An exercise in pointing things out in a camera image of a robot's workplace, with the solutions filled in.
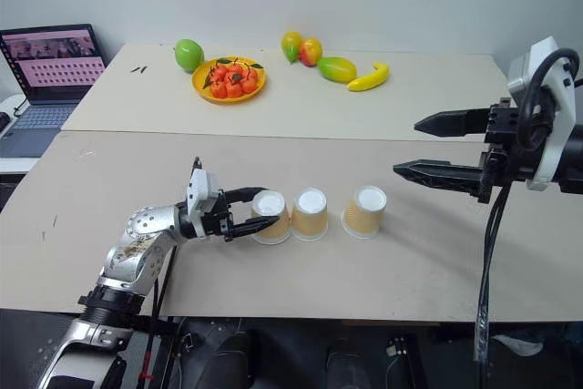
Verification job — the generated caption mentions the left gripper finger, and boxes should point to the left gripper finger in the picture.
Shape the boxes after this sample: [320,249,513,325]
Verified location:
[225,187,268,206]
[223,216,280,243]

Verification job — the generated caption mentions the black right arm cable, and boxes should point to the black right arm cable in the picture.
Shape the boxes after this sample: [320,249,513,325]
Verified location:
[472,47,582,365]

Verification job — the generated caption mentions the yellow green toy pear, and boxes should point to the yellow green toy pear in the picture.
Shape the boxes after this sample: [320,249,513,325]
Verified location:
[280,31,304,66]

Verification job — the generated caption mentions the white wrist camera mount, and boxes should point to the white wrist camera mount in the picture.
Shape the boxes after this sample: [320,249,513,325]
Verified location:
[183,157,220,239]
[506,36,582,192]

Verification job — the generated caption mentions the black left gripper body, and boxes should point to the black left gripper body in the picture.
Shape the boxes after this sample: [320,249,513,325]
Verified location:
[202,189,235,243]

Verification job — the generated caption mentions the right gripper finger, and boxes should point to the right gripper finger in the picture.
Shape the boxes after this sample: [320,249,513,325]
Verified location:
[392,159,485,202]
[414,106,492,138]

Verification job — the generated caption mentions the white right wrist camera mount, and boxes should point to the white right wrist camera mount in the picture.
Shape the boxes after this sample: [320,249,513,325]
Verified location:
[506,36,582,192]

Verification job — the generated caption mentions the green yellow toy mango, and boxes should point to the green yellow toy mango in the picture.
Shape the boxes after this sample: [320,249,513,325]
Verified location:
[316,56,358,86]

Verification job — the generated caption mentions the red yellow toy peach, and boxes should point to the red yellow toy peach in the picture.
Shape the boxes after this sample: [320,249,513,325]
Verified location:
[297,37,324,68]

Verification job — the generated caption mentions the yellow plastic plate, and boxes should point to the yellow plastic plate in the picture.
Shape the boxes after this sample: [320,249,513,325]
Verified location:
[190,56,269,106]

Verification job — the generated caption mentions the yellow toy banana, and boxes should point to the yellow toy banana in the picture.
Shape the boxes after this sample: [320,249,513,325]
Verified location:
[346,61,392,93]

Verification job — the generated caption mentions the orange ribbed paper cup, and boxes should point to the orange ribbed paper cup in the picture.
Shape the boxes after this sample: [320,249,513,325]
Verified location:
[290,187,329,243]
[341,184,389,241]
[250,189,292,246]

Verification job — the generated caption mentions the open grey laptop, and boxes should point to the open grey laptop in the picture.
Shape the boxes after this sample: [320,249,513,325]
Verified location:
[0,23,108,159]

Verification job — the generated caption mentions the small white connector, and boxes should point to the small white connector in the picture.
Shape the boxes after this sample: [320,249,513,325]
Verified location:
[385,336,408,358]

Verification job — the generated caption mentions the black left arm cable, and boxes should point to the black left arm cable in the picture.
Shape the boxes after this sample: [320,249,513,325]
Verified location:
[144,242,180,389]

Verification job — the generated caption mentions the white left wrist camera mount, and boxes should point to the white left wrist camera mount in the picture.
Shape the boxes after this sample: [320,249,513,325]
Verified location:
[183,157,220,239]

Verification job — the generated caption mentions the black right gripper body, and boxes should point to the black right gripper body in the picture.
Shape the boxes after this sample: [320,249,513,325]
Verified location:
[477,97,548,206]

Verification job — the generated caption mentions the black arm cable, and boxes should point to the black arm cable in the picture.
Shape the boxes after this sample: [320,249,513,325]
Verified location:
[472,47,582,365]
[144,242,180,389]

